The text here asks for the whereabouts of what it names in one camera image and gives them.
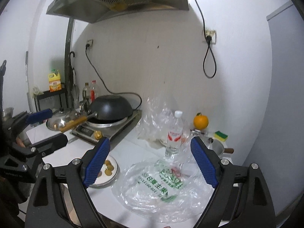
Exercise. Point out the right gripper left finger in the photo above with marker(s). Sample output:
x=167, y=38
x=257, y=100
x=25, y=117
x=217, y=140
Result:
x=47, y=207

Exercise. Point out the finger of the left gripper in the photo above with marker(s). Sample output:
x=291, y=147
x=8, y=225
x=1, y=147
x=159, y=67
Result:
x=44, y=147
x=21, y=121

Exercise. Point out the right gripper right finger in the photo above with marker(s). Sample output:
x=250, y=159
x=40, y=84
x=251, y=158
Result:
x=238, y=190

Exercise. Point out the printed plastic bag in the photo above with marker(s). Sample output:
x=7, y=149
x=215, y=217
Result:
x=160, y=191

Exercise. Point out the steel pot lid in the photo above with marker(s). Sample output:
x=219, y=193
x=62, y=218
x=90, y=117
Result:
x=60, y=118

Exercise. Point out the black shelf rack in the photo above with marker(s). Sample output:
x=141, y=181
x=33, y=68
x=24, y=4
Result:
x=53, y=100

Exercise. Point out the yellow detergent jug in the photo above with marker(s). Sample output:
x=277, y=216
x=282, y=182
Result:
x=54, y=79

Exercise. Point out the steel induction cooker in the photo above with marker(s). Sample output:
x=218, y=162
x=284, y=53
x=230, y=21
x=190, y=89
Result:
x=86, y=130

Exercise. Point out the gold cooker knob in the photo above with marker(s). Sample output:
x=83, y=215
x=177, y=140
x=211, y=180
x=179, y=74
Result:
x=98, y=135

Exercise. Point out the yellow green sponge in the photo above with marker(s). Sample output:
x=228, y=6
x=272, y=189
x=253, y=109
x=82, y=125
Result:
x=220, y=136

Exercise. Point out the oil bottle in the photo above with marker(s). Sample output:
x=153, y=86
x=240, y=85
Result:
x=86, y=93

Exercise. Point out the black wok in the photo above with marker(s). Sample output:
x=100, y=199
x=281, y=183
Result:
x=104, y=108

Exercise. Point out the orange with leaf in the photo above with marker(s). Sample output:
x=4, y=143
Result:
x=200, y=121

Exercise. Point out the clear water bottle red label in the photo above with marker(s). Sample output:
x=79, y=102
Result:
x=175, y=134

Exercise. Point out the crumpled clear plastic bag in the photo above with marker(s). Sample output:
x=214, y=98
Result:
x=154, y=123

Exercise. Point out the white wall socket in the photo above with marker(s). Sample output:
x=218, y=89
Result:
x=210, y=34

